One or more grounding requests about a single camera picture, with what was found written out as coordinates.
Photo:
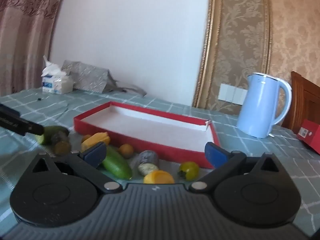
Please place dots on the dark brown cylinder vegetable piece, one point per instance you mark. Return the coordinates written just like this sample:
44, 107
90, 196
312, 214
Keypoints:
61, 143

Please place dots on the green tomato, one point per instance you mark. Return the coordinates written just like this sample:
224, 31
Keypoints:
189, 170

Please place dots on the gold framed wallpaper panel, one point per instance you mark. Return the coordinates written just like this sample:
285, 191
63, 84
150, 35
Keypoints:
237, 42

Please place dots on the white wall switch panel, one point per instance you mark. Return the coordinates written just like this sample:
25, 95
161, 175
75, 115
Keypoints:
230, 94

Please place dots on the red shallow box tray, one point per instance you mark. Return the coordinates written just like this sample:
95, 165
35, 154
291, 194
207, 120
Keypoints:
155, 127

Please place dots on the small brown round fruit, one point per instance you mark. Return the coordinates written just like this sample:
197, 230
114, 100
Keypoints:
86, 138
126, 151

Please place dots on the grey yam piece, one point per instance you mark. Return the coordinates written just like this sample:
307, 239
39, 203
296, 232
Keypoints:
147, 160

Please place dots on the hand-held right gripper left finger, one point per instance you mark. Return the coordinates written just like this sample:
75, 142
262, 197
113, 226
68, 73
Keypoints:
93, 155

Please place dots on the grey patterned gift bag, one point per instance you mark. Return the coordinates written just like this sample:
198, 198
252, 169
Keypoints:
87, 76

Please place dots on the small red box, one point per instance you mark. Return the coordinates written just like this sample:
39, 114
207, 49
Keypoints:
311, 136

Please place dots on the white tissue pack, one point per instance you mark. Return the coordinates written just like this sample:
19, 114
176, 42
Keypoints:
56, 82

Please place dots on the yellow round fruit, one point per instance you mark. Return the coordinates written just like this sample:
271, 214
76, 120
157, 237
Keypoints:
158, 177

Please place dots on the brown wooden chair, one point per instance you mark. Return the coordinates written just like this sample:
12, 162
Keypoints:
305, 97

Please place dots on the dark green cucumber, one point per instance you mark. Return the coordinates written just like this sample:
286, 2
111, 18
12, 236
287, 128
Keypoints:
53, 130

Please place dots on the pink patterned curtain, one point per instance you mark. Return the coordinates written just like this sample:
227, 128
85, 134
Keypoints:
25, 30

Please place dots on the light green cucumber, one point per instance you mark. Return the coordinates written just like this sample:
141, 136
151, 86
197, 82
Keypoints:
117, 166

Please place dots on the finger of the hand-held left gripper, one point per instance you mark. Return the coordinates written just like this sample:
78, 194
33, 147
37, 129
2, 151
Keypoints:
17, 123

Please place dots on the light blue electric kettle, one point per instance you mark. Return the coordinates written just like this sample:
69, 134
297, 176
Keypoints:
260, 105

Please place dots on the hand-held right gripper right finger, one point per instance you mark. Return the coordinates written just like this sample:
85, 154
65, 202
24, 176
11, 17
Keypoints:
215, 155

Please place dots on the yellow star fruit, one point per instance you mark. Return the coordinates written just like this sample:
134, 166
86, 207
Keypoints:
96, 139

